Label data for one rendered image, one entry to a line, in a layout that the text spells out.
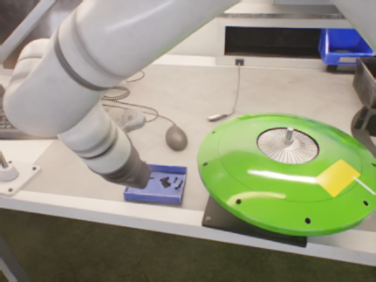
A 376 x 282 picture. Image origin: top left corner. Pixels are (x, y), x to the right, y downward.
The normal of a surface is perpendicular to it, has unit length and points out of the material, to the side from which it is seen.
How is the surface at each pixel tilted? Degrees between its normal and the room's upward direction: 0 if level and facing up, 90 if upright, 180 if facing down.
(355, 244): 0
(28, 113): 97
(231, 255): 0
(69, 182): 0
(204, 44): 90
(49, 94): 97
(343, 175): 14
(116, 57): 109
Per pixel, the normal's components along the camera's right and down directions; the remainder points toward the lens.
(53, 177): -0.03, -0.80
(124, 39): -0.04, 0.65
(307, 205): -0.04, -0.51
